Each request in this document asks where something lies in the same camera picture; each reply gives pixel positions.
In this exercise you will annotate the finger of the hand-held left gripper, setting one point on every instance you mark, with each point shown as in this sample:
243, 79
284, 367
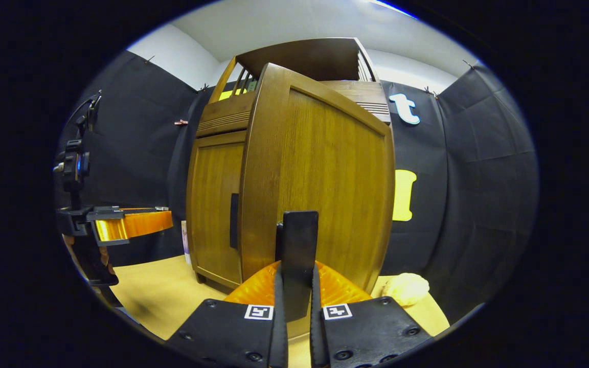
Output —
136, 225

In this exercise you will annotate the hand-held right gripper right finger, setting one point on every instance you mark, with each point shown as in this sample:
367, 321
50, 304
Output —
317, 342

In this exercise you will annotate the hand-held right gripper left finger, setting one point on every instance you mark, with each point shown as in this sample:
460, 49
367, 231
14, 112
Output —
279, 337

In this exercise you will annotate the wooden shoe cabinet door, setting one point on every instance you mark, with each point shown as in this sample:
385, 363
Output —
212, 204
325, 168

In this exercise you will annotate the wooden double-door shoe cabinet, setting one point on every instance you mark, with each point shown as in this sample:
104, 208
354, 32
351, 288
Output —
304, 56

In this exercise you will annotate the purple book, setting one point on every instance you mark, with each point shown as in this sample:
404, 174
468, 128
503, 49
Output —
185, 243

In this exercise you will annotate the black backdrop cloth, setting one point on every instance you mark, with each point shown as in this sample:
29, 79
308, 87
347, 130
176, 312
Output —
136, 143

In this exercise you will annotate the cream fluffy object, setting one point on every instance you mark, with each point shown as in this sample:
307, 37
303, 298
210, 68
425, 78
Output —
407, 289

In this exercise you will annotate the black clip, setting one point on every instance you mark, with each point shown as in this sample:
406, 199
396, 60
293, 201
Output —
203, 88

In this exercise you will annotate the green book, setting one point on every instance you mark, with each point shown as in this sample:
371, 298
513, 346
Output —
251, 85

